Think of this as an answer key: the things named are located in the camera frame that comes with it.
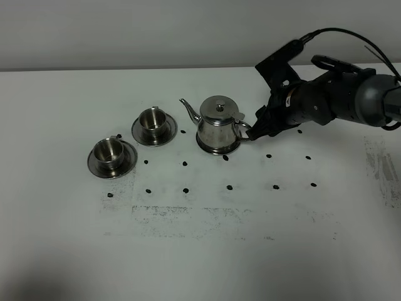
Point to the near stainless steel teacup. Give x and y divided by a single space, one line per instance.
109 152

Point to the stainless steel saucer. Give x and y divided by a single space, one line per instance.
129 162
165 138

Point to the far stainless steel teacup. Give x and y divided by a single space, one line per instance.
153 122

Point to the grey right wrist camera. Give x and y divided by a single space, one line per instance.
275 69

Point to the steel saucer under teapot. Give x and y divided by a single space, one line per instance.
217 151

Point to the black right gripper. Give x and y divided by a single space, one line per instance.
299 103

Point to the near stainless steel saucer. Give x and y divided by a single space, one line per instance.
129 162

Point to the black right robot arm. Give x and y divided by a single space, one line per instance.
344 91

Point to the stainless steel teapot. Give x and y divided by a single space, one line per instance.
218 122

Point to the stainless steel teacup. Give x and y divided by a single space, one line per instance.
109 152
153 122

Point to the far stainless steel saucer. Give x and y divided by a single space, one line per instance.
165 138

